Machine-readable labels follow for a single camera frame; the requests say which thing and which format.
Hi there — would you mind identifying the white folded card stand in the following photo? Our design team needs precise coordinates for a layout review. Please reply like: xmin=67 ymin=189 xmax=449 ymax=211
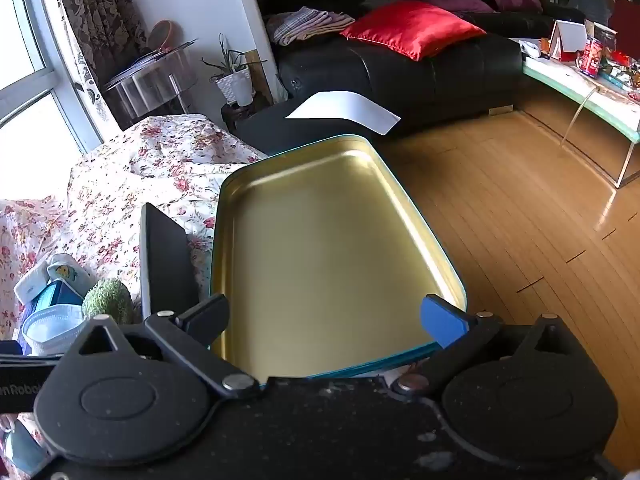
xmin=547 ymin=20 xmax=588 ymax=61

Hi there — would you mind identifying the gold and teal tin tray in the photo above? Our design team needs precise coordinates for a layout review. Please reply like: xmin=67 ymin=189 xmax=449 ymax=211
xmin=210 ymin=134 xmax=468 ymax=391

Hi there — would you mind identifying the potted plant in white pot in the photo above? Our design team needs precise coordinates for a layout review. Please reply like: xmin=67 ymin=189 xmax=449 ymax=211
xmin=201 ymin=34 xmax=268 ymax=107

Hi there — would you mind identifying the blue cardboard box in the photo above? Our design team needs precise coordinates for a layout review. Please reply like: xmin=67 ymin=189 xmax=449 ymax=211
xmin=29 ymin=280 xmax=84 ymax=312

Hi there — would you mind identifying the window frame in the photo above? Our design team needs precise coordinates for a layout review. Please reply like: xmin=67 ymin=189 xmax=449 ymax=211
xmin=0 ymin=0 xmax=103 ymax=153

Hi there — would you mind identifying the pile of colourful packets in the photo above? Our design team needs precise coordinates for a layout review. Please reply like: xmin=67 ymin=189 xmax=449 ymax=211
xmin=597 ymin=50 xmax=640 ymax=93

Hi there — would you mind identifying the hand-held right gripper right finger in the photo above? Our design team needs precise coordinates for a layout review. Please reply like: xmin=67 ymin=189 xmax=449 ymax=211
xmin=390 ymin=294 xmax=576 ymax=401

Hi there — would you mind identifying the brown floral curtain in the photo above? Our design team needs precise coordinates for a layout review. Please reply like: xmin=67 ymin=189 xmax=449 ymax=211
xmin=50 ymin=0 xmax=151 ymax=61

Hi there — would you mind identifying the red jar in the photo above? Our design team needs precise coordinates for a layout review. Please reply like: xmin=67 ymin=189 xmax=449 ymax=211
xmin=580 ymin=35 xmax=608 ymax=78

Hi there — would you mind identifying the green curly scrubber ball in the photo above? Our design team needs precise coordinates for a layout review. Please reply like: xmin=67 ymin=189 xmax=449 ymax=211
xmin=81 ymin=279 xmax=136 ymax=325

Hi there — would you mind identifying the floral blanket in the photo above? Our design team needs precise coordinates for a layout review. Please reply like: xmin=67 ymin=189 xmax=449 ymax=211
xmin=0 ymin=114 xmax=268 ymax=480

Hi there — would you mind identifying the glass coffee table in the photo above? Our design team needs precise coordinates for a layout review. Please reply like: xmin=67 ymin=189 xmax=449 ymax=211
xmin=520 ymin=35 xmax=640 ymax=188

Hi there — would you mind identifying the white lace curtain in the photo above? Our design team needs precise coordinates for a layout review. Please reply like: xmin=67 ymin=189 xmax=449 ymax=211
xmin=30 ymin=0 xmax=123 ymax=133

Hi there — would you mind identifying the glass side table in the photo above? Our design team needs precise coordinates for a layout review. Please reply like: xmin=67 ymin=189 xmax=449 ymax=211
xmin=102 ymin=40 xmax=198 ymax=116

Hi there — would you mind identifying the stack of papers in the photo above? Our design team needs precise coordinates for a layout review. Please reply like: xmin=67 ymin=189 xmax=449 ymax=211
xmin=105 ymin=40 xmax=198 ymax=86

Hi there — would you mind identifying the black ottoman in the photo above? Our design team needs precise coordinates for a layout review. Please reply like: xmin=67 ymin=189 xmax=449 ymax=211
xmin=234 ymin=105 xmax=401 ymax=157

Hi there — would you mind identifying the red satin cushion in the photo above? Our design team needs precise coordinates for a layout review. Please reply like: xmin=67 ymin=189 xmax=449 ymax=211
xmin=340 ymin=1 xmax=487 ymax=62

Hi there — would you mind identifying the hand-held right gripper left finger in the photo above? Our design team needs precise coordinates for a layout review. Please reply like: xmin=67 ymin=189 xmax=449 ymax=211
xmin=60 ymin=294 xmax=261 ymax=402

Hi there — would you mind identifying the grey garment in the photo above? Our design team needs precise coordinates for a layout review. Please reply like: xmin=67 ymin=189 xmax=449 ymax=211
xmin=567 ymin=0 xmax=613 ymax=26

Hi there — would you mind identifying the small dark wooden stand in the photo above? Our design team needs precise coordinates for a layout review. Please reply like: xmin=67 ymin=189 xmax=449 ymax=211
xmin=220 ymin=95 xmax=271 ymax=133

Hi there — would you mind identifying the black wedge block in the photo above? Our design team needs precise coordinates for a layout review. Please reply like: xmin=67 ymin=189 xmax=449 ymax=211
xmin=139 ymin=203 xmax=201 ymax=320

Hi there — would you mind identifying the pile of folded cloths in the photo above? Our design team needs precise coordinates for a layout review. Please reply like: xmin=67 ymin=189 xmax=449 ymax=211
xmin=265 ymin=6 xmax=356 ymax=47

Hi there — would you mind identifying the light blue face mask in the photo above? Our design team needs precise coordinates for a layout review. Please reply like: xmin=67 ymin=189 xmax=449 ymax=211
xmin=21 ymin=304 xmax=91 ymax=357

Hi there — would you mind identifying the white paper sheet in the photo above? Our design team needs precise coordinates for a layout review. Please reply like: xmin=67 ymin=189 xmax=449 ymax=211
xmin=285 ymin=91 xmax=402 ymax=136

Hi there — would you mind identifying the black leather sofa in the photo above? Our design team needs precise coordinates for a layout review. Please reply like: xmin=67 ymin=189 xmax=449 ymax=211
xmin=262 ymin=0 xmax=586 ymax=133

